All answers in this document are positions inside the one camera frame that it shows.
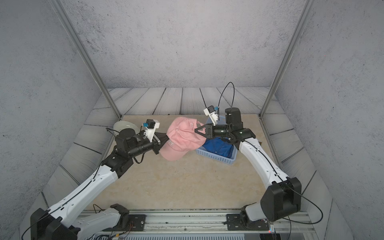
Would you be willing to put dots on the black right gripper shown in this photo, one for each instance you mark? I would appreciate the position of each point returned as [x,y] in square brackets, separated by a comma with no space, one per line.
[210,131]

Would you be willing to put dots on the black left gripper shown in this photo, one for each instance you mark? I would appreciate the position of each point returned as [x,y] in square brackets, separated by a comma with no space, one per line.
[163,137]

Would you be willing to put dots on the pink baseball cap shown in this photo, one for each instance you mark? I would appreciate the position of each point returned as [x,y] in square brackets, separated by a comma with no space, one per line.
[182,138]

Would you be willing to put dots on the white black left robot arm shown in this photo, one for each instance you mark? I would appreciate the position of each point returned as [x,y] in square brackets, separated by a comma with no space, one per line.
[60,221]

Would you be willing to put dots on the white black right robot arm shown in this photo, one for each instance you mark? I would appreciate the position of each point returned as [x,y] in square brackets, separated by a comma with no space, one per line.
[282,197]

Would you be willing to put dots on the blue baseball cap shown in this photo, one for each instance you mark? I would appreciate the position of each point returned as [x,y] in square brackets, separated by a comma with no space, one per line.
[219,147]

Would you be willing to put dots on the light blue plastic basket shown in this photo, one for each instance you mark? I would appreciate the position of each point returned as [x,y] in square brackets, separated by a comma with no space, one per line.
[221,131]

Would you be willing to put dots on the white plate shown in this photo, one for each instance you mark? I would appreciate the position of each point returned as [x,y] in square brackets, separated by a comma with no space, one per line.
[121,125]

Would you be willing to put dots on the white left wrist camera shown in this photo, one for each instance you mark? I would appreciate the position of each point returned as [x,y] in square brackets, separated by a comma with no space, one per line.
[150,128]

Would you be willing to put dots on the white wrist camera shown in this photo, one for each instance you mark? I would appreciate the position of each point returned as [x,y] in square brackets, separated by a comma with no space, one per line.
[212,113]
[150,128]

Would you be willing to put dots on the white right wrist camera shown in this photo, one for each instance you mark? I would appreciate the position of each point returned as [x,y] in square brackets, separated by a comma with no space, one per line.
[212,113]

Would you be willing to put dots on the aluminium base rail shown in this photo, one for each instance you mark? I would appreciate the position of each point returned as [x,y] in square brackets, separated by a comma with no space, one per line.
[189,224]

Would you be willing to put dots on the aluminium right corner post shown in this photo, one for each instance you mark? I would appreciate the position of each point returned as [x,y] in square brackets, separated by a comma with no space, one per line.
[288,55]

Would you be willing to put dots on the aluminium corner post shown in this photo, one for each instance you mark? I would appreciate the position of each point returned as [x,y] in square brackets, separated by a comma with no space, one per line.
[76,40]
[288,55]

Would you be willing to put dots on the aluminium left corner post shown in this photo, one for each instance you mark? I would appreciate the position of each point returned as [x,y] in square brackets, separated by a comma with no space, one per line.
[76,40]

